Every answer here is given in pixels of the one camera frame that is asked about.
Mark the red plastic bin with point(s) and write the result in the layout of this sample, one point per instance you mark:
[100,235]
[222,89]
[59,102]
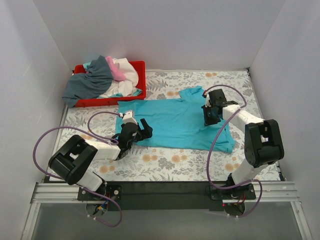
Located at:
[140,67]

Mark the pink t shirt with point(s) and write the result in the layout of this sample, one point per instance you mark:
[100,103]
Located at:
[114,69]

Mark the light teal garment in bin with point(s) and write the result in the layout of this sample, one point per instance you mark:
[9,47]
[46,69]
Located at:
[136,93]

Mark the turquoise t shirt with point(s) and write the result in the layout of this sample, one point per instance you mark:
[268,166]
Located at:
[179,122]

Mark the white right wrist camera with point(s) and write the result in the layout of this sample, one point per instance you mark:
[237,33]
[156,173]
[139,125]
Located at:
[214,98]

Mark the dark grey t shirt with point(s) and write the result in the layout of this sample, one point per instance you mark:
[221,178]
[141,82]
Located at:
[90,85]

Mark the floral patterned table mat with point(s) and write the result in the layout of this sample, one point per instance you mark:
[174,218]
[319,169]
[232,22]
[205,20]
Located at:
[167,164]

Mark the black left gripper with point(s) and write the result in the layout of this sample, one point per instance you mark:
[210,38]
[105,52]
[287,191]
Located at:
[139,131]

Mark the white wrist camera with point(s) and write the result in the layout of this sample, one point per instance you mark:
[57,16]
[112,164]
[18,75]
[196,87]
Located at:
[128,117]
[214,98]

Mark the white t shirt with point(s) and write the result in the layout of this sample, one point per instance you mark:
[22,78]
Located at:
[127,75]

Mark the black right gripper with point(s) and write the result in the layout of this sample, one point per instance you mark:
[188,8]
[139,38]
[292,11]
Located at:
[208,115]

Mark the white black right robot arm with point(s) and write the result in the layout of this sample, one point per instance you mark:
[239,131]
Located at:
[263,144]

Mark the aluminium frame rail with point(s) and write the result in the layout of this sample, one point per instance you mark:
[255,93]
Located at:
[58,192]

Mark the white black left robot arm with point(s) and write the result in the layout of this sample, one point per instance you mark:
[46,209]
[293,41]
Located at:
[71,162]

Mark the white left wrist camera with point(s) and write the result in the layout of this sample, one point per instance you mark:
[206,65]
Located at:
[128,117]

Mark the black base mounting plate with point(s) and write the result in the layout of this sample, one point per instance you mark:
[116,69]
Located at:
[167,195]

